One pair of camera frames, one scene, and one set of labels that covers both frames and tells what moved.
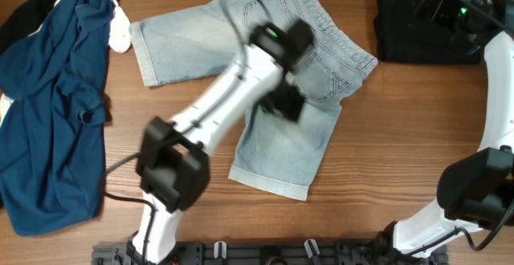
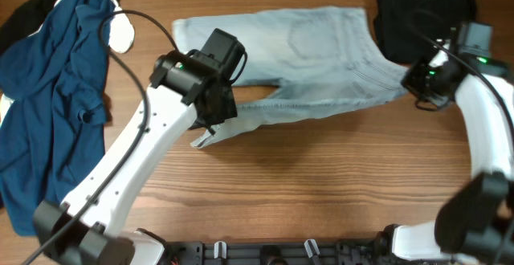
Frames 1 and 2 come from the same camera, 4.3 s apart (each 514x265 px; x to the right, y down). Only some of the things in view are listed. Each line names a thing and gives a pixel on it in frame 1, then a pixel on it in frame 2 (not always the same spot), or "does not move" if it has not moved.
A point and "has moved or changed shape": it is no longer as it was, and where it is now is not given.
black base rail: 281,252 does not move
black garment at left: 31,11 does not move
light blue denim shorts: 209,37 has moved or changed shape
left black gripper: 288,101 to 230,108
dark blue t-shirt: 52,139 does not move
